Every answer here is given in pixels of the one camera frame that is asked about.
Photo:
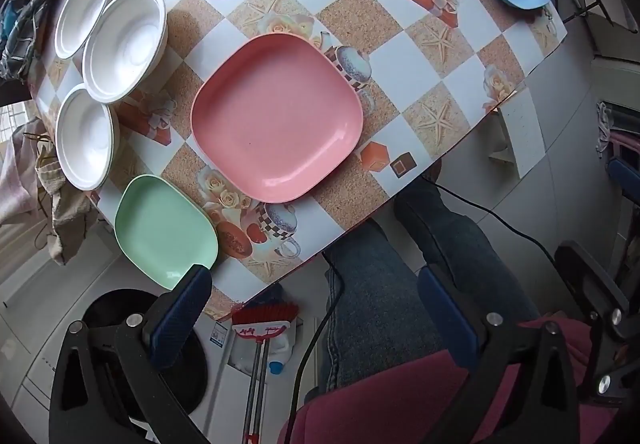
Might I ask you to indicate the pale pink cloth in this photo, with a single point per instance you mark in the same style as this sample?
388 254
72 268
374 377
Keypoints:
15 174

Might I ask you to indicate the white washing machine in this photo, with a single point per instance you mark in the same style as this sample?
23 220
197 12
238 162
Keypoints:
225 391

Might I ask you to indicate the white paper bowl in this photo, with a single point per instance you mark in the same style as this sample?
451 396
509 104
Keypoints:
125 46
85 139
82 11

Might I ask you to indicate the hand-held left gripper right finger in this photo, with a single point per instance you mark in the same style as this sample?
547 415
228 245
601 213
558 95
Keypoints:
447 319

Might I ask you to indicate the person's maroon shirt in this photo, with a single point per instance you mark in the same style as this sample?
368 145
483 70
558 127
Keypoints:
400 404

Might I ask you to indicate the green square plate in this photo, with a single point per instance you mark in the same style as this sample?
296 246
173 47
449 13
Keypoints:
160 224

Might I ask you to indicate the pink square plate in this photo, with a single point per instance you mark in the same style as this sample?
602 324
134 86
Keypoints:
275 119

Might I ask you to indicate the patterned checkered tablecloth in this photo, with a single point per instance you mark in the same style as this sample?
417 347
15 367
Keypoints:
400 59

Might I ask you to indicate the white rag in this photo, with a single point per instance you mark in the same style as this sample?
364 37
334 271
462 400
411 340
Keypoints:
603 124

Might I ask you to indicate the beige cloth bag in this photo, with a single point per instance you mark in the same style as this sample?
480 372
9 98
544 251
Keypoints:
57 196

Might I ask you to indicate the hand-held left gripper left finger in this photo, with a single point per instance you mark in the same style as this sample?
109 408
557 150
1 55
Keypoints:
181 309

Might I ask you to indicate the pink plastic stool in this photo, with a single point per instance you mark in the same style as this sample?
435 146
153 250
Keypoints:
625 140

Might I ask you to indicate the red broom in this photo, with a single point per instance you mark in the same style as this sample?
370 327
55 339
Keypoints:
265 313

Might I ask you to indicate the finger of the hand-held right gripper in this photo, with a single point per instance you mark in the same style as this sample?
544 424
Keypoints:
622 174
587 271

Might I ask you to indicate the white bottle with blue cap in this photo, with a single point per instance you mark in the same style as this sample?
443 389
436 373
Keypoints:
287 349

